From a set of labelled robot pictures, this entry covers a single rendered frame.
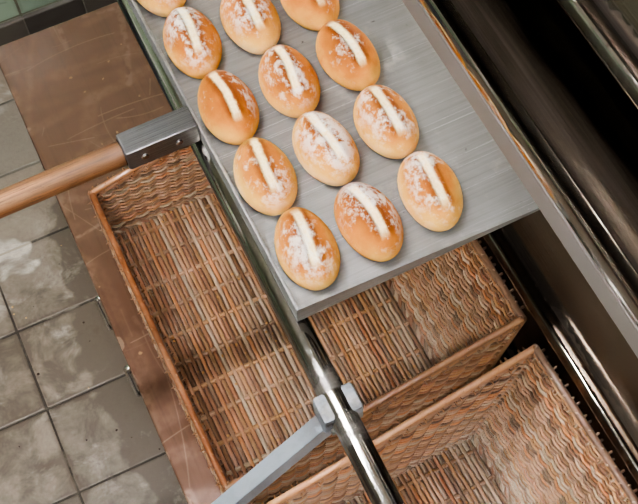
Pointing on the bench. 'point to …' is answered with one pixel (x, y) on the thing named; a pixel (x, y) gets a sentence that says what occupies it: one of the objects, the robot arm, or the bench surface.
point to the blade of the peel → (448, 111)
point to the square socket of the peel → (158, 137)
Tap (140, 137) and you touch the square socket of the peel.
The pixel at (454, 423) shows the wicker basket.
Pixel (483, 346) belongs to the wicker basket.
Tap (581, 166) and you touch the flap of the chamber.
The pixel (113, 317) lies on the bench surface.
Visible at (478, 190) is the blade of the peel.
